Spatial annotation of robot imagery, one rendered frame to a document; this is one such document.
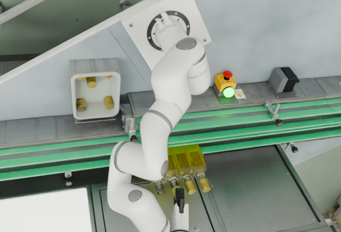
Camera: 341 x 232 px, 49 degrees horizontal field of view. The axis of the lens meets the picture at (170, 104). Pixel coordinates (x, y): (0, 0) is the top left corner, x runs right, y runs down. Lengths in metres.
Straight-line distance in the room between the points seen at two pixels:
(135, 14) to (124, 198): 0.59
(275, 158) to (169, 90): 1.02
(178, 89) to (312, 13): 0.82
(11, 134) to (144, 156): 0.73
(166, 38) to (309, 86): 0.84
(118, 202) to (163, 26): 0.59
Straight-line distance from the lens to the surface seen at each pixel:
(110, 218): 1.49
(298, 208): 1.75
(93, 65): 1.36
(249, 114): 1.58
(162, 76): 0.95
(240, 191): 1.69
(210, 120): 1.50
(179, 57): 0.99
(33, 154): 1.48
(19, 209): 1.55
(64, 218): 1.50
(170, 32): 1.22
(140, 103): 1.48
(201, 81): 1.06
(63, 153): 1.46
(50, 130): 1.52
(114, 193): 1.03
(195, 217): 1.53
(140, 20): 1.27
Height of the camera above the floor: 1.85
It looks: 42 degrees down
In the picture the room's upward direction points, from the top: 160 degrees clockwise
